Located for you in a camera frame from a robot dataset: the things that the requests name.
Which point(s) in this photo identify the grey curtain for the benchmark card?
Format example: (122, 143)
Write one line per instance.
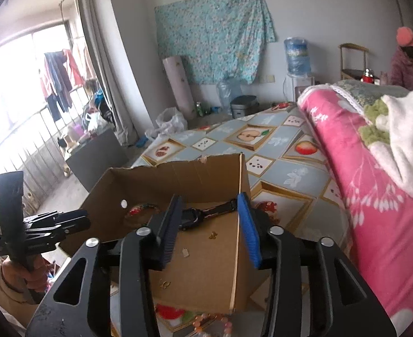
(101, 59)

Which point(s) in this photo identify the chunky gold earrings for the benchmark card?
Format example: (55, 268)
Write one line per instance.
(164, 283)

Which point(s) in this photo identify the red hanging garment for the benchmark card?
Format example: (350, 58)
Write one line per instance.
(73, 66)

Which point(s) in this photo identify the turquoise floral wall cloth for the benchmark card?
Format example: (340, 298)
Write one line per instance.
(213, 31)

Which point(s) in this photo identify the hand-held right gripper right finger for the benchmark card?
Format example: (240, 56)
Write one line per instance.
(249, 233)

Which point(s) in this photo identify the white fleece blanket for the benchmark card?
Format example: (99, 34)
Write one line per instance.
(410, 140)

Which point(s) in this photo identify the white water dispenser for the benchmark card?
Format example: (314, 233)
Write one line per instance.
(299, 87)

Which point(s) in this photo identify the dark grey purple wristwatch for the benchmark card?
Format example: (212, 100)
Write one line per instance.
(192, 217)

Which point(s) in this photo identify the white plastic bag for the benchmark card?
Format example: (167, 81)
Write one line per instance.
(167, 121)

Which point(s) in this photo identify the brown cardboard box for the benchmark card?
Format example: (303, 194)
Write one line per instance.
(199, 281)

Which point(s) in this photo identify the rolled pink mat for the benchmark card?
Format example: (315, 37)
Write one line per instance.
(178, 84)

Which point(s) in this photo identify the grey cabinet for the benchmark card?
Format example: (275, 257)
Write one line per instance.
(97, 158)

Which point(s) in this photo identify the person's left hand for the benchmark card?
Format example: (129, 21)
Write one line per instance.
(20, 275)

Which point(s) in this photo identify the blue water jug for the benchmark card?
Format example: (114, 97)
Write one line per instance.
(297, 56)

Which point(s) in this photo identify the small blue rag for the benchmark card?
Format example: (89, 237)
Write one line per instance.
(142, 143)

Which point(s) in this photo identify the empty clear water bottle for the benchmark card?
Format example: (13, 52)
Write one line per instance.
(227, 94)

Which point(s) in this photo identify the pink floral blanket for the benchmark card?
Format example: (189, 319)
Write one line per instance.
(361, 189)

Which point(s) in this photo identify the grey rice cooker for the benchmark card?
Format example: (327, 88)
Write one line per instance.
(243, 107)

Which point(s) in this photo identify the red thermos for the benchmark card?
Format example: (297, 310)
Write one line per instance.
(368, 76)

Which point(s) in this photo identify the blue hanging garment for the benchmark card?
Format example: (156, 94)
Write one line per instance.
(57, 80)

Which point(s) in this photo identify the wall socket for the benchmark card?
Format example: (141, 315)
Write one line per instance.
(269, 78)

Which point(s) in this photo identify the wooden rack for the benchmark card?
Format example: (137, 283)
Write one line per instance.
(354, 72)

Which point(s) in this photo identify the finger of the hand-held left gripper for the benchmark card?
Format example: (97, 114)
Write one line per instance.
(74, 226)
(71, 215)

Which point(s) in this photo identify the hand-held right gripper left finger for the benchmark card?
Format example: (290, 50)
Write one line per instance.
(169, 233)

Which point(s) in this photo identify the pile of bags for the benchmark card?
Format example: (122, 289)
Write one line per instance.
(95, 116)

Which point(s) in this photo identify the green crochet blanket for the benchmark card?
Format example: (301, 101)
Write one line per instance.
(375, 121)

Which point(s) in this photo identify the metal balcony railing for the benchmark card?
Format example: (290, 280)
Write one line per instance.
(34, 140)

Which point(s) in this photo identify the blue-grey quilt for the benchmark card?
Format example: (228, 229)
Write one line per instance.
(364, 91)

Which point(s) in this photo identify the small gold pendant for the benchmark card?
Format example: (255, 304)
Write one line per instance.
(212, 234)

